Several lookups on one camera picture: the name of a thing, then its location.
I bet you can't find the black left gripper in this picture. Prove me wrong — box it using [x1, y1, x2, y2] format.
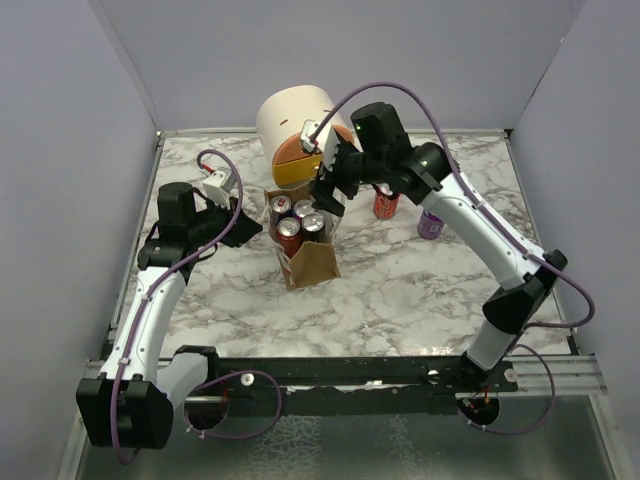
[189, 193, 264, 248]

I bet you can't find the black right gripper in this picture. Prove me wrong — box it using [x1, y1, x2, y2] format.
[306, 137, 385, 217]

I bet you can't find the purple fanta can front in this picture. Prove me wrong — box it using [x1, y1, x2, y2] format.
[293, 199, 315, 220]

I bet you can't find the purple fanta can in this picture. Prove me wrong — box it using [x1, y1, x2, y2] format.
[293, 199, 315, 220]
[417, 210, 444, 240]

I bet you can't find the black yellow can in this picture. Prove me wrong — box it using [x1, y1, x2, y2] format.
[301, 211, 326, 242]

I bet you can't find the silver blue energy drink can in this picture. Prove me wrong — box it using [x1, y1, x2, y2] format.
[270, 195, 293, 223]

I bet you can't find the red cola can front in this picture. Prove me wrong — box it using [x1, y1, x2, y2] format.
[276, 217, 303, 258]

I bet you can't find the red cola can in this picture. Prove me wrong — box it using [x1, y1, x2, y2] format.
[373, 184, 400, 220]
[276, 217, 303, 258]

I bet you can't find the brown canvas bag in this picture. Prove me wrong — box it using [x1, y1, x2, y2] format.
[263, 183, 340, 291]

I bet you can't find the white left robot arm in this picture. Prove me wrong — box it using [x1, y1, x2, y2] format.
[76, 182, 262, 449]

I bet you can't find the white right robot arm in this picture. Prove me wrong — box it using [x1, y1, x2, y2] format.
[300, 102, 567, 391]

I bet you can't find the cream round drawer cabinet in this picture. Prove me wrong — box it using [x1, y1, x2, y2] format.
[257, 85, 334, 189]

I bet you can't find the purple fanta can rear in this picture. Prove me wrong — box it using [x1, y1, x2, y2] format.
[417, 210, 444, 240]

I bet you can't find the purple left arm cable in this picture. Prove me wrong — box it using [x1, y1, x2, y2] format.
[112, 149, 244, 465]

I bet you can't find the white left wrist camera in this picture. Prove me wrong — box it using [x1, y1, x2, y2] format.
[202, 167, 236, 209]

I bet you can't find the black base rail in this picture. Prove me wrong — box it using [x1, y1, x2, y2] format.
[164, 342, 521, 419]

